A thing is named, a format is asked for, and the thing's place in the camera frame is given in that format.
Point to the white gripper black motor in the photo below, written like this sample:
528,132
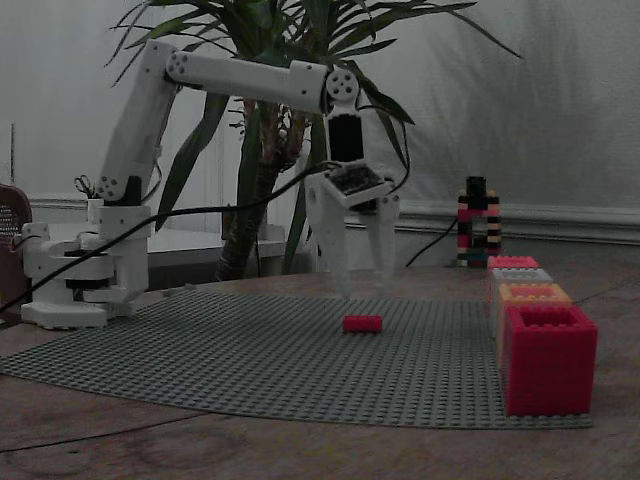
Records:
320,197

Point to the red Lego brick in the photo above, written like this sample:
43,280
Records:
363,324

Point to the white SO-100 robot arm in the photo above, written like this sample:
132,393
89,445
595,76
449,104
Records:
240,75

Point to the large pink brick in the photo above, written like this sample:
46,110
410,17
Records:
512,262

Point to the grey studded baseplate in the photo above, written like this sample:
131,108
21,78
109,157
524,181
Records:
250,350

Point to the grey white brick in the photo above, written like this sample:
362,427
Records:
520,276

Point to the orange brick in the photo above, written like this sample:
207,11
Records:
535,295

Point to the large green yucca plant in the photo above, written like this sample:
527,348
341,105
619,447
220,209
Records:
265,140

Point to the white cup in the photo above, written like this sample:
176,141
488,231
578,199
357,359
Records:
95,209

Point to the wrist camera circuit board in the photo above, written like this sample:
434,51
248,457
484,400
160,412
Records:
357,185

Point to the striped Lego camera tower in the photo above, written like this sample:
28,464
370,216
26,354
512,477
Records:
477,230

